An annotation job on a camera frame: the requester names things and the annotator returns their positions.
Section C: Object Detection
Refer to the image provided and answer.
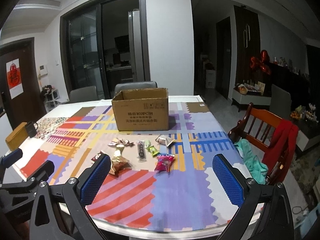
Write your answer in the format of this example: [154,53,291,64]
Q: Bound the white yellow cake packet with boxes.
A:
[108,138,121,147]

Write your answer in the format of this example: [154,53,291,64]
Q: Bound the green candy packet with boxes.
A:
[146,145,159,158]

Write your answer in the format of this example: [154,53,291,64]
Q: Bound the red garment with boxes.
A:
[262,119,299,181]

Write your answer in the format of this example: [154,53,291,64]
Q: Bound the brown cardboard box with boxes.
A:
[112,88,169,131]

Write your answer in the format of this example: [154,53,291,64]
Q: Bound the red white candy packet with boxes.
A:
[91,151,104,163]

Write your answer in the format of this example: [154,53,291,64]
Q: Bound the grey chair left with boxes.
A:
[69,86,98,103]

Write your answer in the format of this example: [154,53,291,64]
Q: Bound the foil wrapped round candy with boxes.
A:
[119,139,135,147]

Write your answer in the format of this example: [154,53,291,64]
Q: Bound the dark long snack bar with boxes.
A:
[137,140,146,161]

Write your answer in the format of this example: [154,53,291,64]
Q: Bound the gold brown snack bag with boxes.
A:
[109,155,130,177]

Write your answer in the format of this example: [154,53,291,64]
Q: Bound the red wooden chair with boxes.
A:
[228,103,284,185]

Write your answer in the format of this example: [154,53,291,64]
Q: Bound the teal cloth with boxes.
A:
[234,139,268,185]

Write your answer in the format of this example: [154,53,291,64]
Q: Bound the shoe rack with shoes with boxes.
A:
[40,85,60,112]

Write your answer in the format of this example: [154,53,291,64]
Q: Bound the grey chair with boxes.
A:
[114,81,158,96]
[69,86,98,103]

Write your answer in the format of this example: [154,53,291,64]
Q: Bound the red fu door poster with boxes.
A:
[6,59,23,99]

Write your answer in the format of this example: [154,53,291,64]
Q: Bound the white silver snack packet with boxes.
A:
[155,135,175,147]

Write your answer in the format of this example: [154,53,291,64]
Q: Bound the dark wooden entry door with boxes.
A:
[1,38,46,129]

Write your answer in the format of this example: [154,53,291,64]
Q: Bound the red foil balloons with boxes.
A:
[249,50,271,75]

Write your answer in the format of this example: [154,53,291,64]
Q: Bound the white low cabinet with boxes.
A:
[229,83,271,112]

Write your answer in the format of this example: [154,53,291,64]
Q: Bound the small yellow-brown box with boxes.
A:
[5,122,28,151]

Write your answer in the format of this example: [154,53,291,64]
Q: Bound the grey chair middle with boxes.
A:
[114,81,158,96]

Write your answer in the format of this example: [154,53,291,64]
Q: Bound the black mug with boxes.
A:
[25,121,39,138]

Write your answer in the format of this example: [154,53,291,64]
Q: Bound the colourful patterned tablecloth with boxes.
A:
[15,100,249,239]

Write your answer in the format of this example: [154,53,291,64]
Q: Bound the black glass sliding door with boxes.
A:
[60,0,151,99]

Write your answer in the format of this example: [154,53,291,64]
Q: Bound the white intercom panel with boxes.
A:
[39,64,48,76]

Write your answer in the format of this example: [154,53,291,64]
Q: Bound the pink red snack bag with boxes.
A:
[155,154,175,173]

